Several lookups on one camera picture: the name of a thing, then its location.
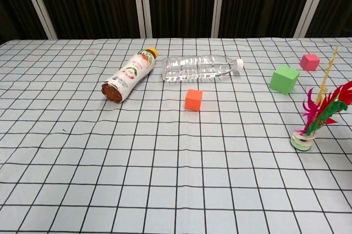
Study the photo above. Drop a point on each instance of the colourful feather shuttlecock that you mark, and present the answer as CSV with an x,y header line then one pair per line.
x,y
302,142

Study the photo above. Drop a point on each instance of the white checked tablecloth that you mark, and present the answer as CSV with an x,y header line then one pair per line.
x,y
110,162

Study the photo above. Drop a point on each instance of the tea bottle with yellow cap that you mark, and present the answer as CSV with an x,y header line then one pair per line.
x,y
129,76

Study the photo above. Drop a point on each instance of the clear plastic water bottle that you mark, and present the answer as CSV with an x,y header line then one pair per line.
x,y
192,67

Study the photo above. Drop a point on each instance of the orange foam cube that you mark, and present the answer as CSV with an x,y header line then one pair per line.
x,y
193,100

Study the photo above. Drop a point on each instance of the white partition frame post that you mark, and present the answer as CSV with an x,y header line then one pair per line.
x,y
219,3
38,4
309,3
141,3

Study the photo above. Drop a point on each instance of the green foam cube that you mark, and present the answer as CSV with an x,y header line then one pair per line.
x,y
283,80

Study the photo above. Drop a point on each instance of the pink foam cube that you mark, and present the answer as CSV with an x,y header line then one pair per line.
x,y
309,62

